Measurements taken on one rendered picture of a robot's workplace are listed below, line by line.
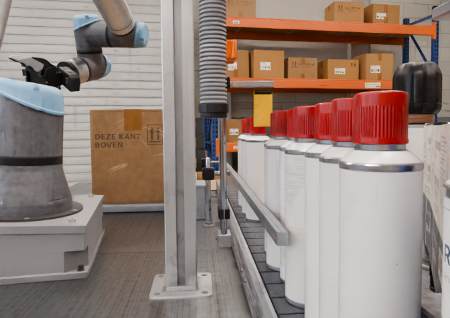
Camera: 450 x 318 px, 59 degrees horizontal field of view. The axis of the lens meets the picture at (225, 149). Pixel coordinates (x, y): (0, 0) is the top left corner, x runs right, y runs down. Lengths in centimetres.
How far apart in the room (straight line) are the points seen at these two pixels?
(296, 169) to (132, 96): 459
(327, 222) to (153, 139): 88
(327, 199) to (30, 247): 50
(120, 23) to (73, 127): 389
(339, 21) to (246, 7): 109
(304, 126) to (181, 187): 24
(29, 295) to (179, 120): 33
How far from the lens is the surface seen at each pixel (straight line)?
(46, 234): 68
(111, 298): 61
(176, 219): 57
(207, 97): 45
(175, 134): 56
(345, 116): 31
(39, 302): 63
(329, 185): 31
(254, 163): 76
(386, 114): 26
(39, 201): 73
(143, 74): 497
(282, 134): 51
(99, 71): 129
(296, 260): 42
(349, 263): 27
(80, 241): 68
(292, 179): 41
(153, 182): 116
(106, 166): 117
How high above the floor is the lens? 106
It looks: 3 degrees down
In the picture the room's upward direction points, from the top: 1 degrees counter-clockwise
